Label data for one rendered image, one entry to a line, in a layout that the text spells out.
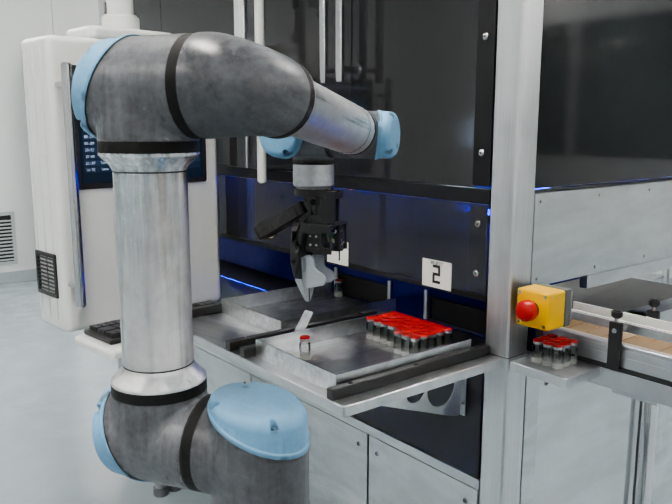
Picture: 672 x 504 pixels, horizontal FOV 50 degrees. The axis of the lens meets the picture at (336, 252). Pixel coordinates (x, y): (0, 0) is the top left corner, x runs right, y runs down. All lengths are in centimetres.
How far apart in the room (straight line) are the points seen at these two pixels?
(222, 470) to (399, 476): 98
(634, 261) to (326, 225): 81
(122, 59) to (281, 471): 49
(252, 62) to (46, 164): 123
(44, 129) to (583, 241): 131
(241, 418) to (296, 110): 35
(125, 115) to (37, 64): 116
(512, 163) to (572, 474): 75
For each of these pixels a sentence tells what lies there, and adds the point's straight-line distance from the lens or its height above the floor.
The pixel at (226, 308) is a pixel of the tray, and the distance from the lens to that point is 176.
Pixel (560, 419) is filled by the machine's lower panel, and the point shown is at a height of 70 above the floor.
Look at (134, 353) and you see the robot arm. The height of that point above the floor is 107.
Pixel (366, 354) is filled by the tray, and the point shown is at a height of 88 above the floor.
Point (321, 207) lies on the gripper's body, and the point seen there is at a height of 119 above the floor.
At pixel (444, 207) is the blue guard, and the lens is 151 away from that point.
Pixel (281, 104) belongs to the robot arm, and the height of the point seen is 136.
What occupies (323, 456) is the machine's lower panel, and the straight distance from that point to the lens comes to 202.
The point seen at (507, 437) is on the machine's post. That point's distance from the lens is 153.
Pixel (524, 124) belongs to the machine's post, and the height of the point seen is 133.
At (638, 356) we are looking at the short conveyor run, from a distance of 143.
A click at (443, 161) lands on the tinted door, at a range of 152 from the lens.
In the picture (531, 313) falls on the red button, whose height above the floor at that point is 100.
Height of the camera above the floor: 134
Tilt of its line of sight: 10 degrees down
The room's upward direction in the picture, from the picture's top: straight up
